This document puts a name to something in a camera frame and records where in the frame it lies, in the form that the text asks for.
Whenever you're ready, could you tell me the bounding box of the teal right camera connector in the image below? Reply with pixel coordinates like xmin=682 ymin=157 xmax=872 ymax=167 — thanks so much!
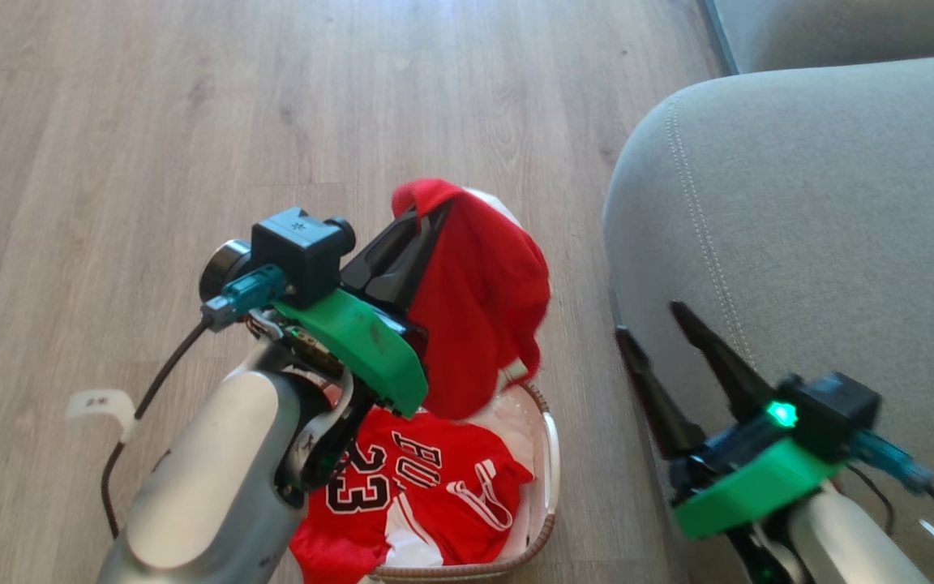
xmin=850 ymin=429 xmax=934 ymax=496

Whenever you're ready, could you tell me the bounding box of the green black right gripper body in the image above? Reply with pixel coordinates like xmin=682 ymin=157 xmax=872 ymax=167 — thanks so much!
xmin=667 ymin=375 xmax=845 ymax=542

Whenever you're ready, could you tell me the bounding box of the grey sofa seat cushion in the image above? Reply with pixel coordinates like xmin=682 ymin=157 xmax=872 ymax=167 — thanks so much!
xmin=602 ymin=54 xmax=934 ymax=584

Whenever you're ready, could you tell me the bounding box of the white cable label tag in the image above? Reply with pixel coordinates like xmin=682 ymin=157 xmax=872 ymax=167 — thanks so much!
xmin=65 ymin=389 xmax=138 ymax=444

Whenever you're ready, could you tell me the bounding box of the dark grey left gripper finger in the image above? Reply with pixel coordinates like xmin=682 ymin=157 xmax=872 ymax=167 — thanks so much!
xmin=341 ymin=208 xmax=422 ymax=312
xmin=401 ymin=203 xmax=453 ymax=333

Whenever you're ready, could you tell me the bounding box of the red white number jersey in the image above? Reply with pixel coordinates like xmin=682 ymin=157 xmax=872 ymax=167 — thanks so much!
xmin=289 ymin=406 xmax=535 ymax=584

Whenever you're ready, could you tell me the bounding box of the plain red garment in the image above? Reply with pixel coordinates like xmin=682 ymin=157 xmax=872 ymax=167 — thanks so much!
xmin=392 ymin=178 xmax=552 ymax=421

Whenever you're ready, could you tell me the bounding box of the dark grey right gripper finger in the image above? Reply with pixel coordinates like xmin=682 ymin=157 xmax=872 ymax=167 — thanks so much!
xmin=669 ymin=301 xmax=778 ymax=424
xmin=615 ymin=324 xmax=709 ymax=462

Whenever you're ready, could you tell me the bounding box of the teal left camera connector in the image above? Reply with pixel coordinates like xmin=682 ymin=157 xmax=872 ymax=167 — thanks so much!
xmin=202 ymin=264 xmax=287 ymax=332

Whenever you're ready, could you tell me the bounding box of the grey sofa section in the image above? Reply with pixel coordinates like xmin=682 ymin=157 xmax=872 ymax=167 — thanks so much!
xmin=705 ymin=0 xmax=934 ymax=76

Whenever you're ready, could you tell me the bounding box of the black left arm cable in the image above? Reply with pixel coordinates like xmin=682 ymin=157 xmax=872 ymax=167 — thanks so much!
xmin=101 ymin=318 xmax=215 ymax=541

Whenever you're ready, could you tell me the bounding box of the white basket with brown rim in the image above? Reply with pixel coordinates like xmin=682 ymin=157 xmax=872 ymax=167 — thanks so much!
xmin=366 ymin=188 xmax=559 ymax=583

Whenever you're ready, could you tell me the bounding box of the teal camera connector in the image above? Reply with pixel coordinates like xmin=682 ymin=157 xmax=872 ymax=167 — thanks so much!
xmin=202 ymin=264 xmax=287 ymax=332
xmin=850 ymin=429 xmax=934 ymax=496

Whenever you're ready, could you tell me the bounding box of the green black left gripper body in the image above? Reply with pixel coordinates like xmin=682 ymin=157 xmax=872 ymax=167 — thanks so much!
xmin=271 ymin=274 xmax=430 ymax=419

